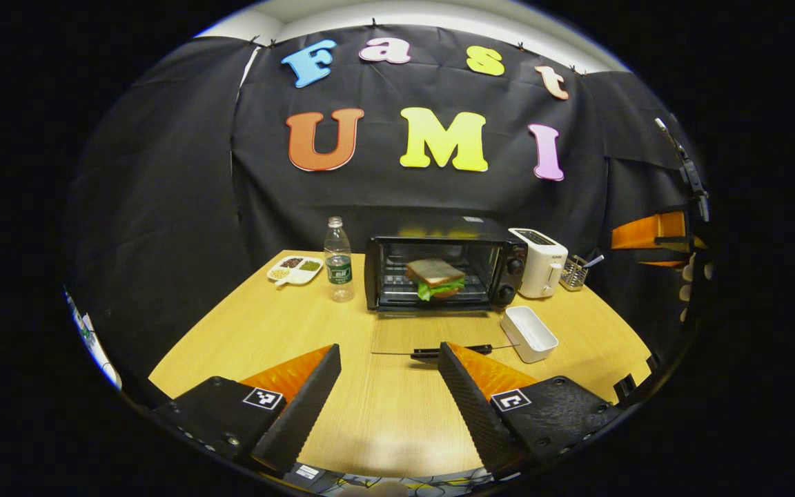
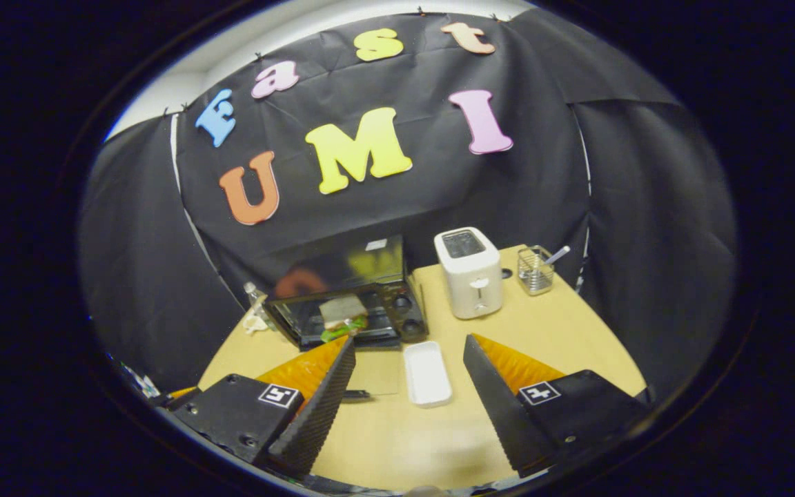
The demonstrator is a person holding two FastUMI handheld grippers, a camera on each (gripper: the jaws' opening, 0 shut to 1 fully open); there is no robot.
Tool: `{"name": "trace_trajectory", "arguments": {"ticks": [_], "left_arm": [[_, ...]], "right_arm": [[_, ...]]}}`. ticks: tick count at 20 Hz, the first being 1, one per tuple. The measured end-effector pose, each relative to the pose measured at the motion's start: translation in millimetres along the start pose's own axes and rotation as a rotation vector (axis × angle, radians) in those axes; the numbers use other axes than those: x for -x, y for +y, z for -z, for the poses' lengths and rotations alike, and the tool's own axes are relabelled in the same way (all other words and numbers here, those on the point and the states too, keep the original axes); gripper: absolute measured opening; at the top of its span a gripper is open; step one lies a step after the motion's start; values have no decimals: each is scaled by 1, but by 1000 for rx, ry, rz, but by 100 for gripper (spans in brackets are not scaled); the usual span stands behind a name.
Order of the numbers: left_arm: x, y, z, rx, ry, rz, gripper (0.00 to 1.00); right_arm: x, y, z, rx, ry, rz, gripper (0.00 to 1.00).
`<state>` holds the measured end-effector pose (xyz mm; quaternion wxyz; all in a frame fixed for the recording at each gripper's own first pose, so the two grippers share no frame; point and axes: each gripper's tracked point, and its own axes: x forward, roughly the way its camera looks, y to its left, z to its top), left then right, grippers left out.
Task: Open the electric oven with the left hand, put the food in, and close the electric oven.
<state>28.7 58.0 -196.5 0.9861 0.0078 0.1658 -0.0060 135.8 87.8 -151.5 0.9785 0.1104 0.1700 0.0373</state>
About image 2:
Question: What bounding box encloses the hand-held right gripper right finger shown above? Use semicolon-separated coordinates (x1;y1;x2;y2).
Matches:
463;333;652;478

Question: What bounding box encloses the wire mesh utensil holder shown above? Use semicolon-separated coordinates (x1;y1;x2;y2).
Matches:
517;245;556;296

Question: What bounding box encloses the white rectangular tray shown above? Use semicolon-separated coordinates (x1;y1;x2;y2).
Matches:
403;340;453;408

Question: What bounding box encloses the black backdrop cloth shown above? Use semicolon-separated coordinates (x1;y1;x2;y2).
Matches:
79;8;740;401

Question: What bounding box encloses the sandwich with lettuce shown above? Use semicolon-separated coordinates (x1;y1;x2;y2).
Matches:
320;295;369;343

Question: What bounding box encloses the white toaster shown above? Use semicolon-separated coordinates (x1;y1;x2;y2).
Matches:
434;227;504;320

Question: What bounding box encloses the black electric oven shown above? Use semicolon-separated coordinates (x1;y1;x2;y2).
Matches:
263;235;430;402

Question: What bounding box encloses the clear glass bottle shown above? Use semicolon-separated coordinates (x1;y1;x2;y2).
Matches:
244;282;271;325

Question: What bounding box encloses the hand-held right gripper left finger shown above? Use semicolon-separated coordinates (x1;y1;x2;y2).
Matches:
163;336;357;478

